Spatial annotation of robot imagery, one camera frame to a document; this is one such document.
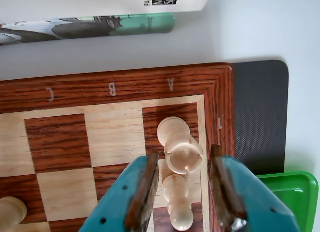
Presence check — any white wooden chess pawn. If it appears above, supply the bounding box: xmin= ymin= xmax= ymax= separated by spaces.
xmin=162 ymin=174 xmax=195 ymax=231

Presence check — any wooden chessboard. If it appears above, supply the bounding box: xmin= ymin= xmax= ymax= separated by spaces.
xmin=0 ymin=63 xmax=236 ymax=232

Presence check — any dark grey table mat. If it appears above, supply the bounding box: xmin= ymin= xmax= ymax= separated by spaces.
xmin=228 ymin=59 xmax=290 ymax=177

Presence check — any white wooden chess rook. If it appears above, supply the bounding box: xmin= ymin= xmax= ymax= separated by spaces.
xmin=156 ymin=117 xmax=204 ymax=175

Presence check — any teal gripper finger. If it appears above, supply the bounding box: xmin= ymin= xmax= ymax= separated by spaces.
xmin=84 ymin=153 xmax=160 ymax=232
xmin=209 ymin=144 xmax=302 ymax=232

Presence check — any green plastic container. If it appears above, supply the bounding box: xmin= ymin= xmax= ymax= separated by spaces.
xmin=254 ymin=171 xmax=320 ymax=232

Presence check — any blue green illustrated book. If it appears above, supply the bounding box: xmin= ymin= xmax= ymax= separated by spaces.
xmin=0 ymin=12 xmax=176 ymax=46

